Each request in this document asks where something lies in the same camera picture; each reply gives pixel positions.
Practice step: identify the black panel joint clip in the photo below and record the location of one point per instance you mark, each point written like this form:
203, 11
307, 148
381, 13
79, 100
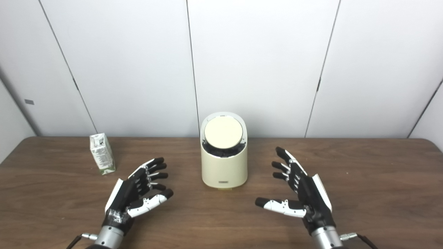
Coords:
318, 85
75, 84

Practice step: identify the black bin liner bag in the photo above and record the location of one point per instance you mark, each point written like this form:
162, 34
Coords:
223, 152

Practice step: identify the cream-colored round bin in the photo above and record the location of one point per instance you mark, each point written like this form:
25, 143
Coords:
224, 169

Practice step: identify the cream round bin lid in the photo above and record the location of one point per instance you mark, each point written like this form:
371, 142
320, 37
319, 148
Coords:
223, 132

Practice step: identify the white green milk carton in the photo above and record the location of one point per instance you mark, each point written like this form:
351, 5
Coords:
102, 154

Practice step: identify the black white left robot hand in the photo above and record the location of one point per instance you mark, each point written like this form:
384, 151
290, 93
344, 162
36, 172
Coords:
126, 193

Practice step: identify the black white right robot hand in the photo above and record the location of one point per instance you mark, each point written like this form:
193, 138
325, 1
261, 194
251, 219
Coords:
311, 197

